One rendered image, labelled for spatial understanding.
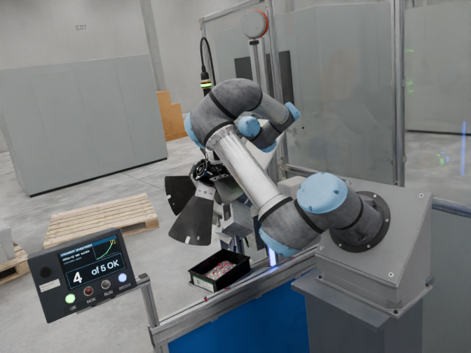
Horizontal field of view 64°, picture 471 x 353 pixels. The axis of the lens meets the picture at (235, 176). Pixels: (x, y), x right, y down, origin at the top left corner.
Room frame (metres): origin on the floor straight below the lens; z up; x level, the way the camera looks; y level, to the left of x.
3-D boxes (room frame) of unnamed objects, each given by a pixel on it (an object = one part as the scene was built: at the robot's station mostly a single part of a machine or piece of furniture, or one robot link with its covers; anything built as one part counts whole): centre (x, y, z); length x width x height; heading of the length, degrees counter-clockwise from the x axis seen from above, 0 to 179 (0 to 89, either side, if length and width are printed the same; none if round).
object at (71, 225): (4.29, 1.67, 0.07); 1.20 x 1.00 x 0.15; 108
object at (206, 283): (1.44, 0.12, 0.85); 0.22 x 0.17 x 0.07; 136
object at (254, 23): (2.34, -0.23, 1.88); 0.16 x 0.07 x 0.16; 65
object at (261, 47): (2.34, -0.23, 0.90); 0.08 x 0.06 x 1.80; 65
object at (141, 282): (1.06, 0.44, 1.04); 0.24 x 0.03 x 0.03; 120
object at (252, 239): (2.05, -0.11, 0.73); 0.15 x 0.09 x 0.22; 120
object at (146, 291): (1.11, 0.35, 0.96); 0.03 x 0.03 x 0.20; 30
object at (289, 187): (2.15, -0.34, 0.92); 0.17 x 0.16 x 0.11; 120
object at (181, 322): (1.33, -0.02, 0.82); 0.90 x 0.04 x 0.08; 120
